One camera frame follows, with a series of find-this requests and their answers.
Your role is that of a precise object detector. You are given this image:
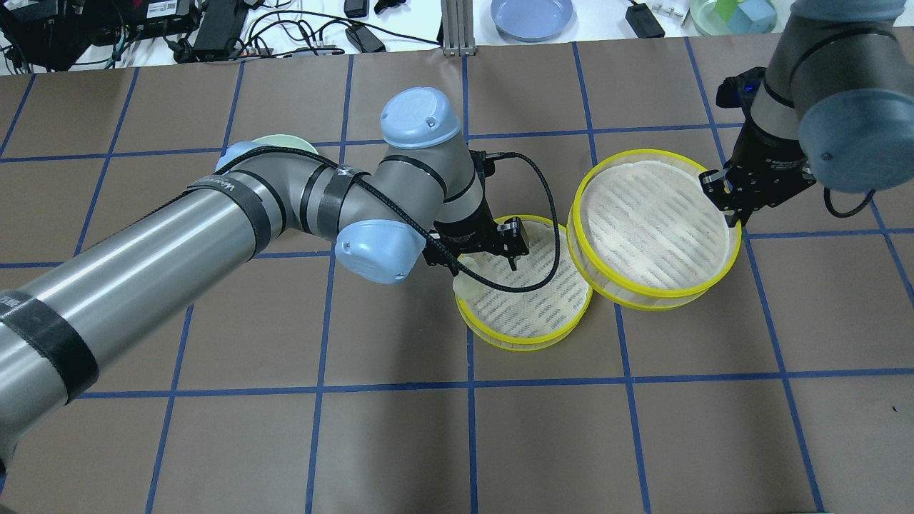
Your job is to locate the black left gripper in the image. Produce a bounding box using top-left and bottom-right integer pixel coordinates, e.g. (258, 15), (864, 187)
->
(432, 201), (530, 277)

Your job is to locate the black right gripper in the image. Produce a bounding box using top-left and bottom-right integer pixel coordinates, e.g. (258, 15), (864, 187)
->
(699, 119), (816, 228)

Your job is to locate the yellow bamboo steamer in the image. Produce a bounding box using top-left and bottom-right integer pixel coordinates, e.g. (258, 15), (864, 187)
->
(455, 215), (592, 352)
(567, 148), (743, 311)

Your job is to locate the white steamed bun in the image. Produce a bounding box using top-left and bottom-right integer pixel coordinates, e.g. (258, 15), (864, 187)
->
(453, 255), (493, 305)

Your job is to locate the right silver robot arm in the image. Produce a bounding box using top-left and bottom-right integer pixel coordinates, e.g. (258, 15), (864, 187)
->
(699, 1), (913, 228)

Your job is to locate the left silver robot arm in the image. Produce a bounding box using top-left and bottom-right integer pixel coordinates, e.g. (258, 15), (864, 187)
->
(1, 87), (529, 475)

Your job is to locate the green bowl with blocks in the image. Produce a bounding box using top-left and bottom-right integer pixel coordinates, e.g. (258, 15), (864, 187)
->
(689, 1), (778, 36)

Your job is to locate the black power adapter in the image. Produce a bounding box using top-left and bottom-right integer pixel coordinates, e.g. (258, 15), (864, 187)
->
(626, 1), (666, 39)

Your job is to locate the light green plate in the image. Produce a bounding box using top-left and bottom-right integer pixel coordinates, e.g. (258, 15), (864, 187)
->
(252, 134), (318, 155)

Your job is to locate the blue plate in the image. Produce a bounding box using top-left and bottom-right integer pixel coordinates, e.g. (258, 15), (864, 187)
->
(489, 1), (575, 42)

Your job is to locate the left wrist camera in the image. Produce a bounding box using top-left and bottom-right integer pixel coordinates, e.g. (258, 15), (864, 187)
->
(469, 150), (496, 183)

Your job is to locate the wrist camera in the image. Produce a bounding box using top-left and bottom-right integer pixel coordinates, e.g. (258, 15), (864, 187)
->
(715, 67), (767, 111)
(469, 150), (496, 183)

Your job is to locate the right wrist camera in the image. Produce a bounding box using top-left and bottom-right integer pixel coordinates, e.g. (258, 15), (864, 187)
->
(715, 67), (767, 111)

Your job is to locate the aluminium frame post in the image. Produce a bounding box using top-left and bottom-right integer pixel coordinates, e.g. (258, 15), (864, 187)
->
(441, 0), (477, 56)

